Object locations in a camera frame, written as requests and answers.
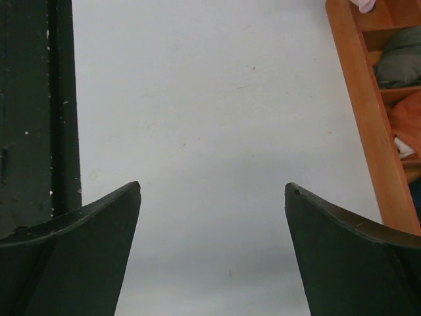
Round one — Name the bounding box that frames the orange rolled underwear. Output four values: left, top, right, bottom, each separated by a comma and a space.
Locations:
388, 92, 420, 159

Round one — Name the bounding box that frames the wooden compartment tray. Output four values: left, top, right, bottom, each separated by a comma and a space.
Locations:
326, 1, 420, 235

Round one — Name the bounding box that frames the grey rolled underwear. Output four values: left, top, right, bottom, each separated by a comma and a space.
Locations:
373, 26, 420, 89

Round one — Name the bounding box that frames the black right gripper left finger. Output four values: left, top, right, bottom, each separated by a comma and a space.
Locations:
1, 182, 141, 315

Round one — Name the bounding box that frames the pink underwear navy trim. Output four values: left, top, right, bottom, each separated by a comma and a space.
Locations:
349, 0, 376, 14

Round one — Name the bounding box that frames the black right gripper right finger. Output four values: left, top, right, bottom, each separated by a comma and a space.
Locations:
285, 183, 420, 316

